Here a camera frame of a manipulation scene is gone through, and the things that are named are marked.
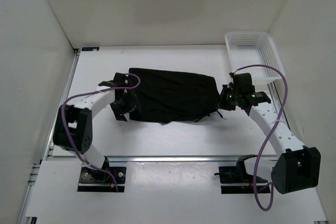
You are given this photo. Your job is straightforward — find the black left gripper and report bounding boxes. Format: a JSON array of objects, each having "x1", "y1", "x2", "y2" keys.
[{"x1": 110, "y1": 90, "x2": 141, "y2": 122}]

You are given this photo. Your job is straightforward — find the black shorts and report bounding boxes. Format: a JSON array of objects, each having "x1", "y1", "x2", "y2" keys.
[{"x1": 129, "y1": 68, "x2": 220, "y2": 124}]

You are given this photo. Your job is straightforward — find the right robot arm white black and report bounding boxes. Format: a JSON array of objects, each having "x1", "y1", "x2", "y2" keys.
[{"x1": 219, "y1": 73, "x2": 321, "y2": 194}]

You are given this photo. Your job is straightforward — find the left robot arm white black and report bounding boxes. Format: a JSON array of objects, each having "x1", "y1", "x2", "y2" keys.
[{"x1": 52, "y1": 72, "x2": 141, "y2": 182}]

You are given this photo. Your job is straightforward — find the white perforated plastic basket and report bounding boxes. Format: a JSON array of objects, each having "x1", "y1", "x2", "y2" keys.
[{"x1": 225, "y1": 31, "x2": 285, "y2": 86}]

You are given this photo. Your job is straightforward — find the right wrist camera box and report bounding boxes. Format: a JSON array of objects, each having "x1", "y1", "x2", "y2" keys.
[{"x1": 232, "y1": 73, "x2": 255, "y2": 94}]

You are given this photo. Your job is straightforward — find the aluminium right side rail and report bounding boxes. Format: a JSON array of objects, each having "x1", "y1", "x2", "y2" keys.
[{"x1": 269, "y1": 81, "x2": 300, "y2": 156}]

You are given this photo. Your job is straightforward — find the aluminium rail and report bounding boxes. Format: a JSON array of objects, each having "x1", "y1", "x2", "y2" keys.
[
  {"x1": 16, "y1": 48, "x2": 81, "y2": 223},
  {"x1": 104, "y1": 154, "x2": 279, "y2": 164},
  {"x1": 269, "y1": 81, "x2": 300, "y2": 156}
]

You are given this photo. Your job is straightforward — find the aluminium front rail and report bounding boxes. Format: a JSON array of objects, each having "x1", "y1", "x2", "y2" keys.
[{"x1": 104, "y1": 154, "x2": 279, "y2": 164}]

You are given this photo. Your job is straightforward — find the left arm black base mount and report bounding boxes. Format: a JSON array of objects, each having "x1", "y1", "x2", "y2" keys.
[{"x1": 77, "y1": 165, "x2": 127, "y2": 193}]

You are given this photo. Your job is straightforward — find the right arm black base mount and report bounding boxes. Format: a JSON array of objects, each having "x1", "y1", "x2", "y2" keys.
[{"x1": 214, "y1": 155, "x2": 257, "y2": 195}]

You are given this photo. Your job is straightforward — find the aluminium left side rail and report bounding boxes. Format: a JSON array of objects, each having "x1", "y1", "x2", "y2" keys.
[{"x1": 16, "y1": 48, "x2": 81, "y2": 223}]

